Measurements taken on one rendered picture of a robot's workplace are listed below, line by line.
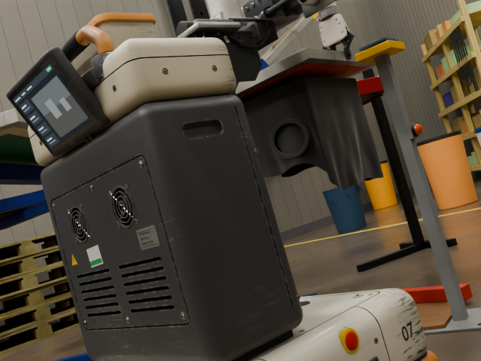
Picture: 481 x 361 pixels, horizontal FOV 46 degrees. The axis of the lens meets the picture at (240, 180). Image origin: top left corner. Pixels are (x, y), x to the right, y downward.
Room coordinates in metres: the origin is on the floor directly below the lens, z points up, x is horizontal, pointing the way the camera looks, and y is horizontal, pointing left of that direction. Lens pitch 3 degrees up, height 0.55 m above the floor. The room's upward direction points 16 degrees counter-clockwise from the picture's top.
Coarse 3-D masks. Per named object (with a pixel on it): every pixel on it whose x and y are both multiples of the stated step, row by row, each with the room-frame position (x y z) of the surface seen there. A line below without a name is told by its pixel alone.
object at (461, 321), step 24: (384, 48) 1.84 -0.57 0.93; (384, 72) 1.90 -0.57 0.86; (408, 120) 1.92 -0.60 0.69; (408, 144) 1.90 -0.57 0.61; (408, 168) 1.91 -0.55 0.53; (432, 216) 1.89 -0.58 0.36; (432, 240) 1.91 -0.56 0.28; (456, 288) 1.90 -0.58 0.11; (456, 312) 1.91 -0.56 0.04; (480, 312) 1.93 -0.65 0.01
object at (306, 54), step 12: (312, 48) 1.92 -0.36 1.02; (288, 60) 1.94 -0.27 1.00; (300, 60) 1.91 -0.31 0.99; (312, 60) 1.93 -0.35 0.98; (324, 60) 1.99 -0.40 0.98; (336, 60) 2.05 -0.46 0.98; (348, 60) 2.11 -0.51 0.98; (264, 72) 2.00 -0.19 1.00; (276, 72) 1.97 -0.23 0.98; (240, 84) 2.07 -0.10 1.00; (252, 84) 2.04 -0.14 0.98
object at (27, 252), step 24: (24, 240) 4.66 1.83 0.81; (48, 240) 5.44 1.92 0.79; (0, 264) 4.51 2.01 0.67; (24, 264) 4.63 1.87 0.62; (48, 264) 5.45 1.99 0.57; (0, 288) 5.10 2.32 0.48; (24, 288) 4.60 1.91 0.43; (0, 312) 4.78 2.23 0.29; (24, 312) 4.56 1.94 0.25; (48, 312) 4.68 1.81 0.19; (72, 312) 4.80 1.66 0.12; (0, 336) 4.40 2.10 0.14; (24, 336) 4.84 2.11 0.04; (48, 336) 4.64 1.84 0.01
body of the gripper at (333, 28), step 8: (328, 16) 2.10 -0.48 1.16; (336, 16) 2.09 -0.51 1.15; (320, 24) 2.14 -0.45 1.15; (328, 24) 2.11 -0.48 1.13; (336, 24) 2.09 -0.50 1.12; (344, 24) 2.10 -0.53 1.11; (320, 32) 2.14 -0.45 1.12; (328, 32) 2.12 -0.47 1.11; (336, 32) 2.10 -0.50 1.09; (344, 32) 2.08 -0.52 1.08; (328, 40) 2.12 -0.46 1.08; (336, 40) 2.10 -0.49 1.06
